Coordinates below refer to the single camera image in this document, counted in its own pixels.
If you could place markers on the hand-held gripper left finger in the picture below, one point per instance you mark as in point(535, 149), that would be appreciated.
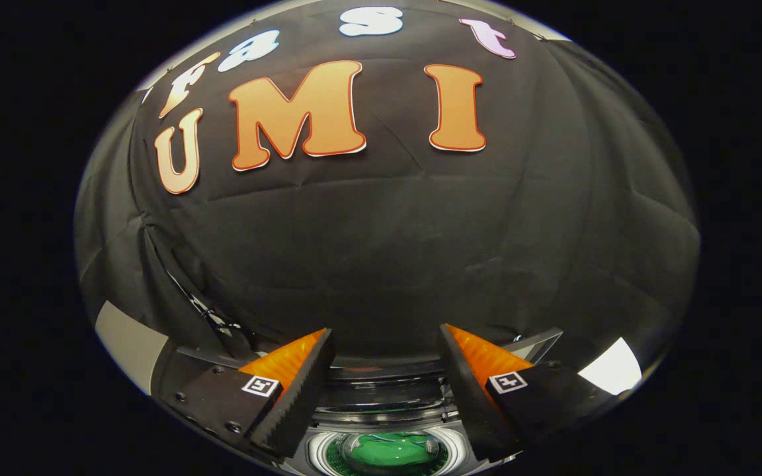
point(295, 403)

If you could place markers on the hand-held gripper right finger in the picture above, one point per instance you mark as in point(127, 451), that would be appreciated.
point(470, 396)

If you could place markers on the grey washing machine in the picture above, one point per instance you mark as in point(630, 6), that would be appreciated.
point(318, 456)

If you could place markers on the green garment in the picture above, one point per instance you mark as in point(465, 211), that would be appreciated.
point(387, 453)

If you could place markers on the thin metal rod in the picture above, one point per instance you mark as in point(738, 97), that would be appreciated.
point(212, 317)

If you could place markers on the white flat board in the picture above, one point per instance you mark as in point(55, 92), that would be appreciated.
point(612, 370)

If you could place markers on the black backdrop cloth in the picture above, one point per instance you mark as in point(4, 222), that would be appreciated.
point(387, 251)

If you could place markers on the grey flat board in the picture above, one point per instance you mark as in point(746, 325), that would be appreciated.
point(129, 344)

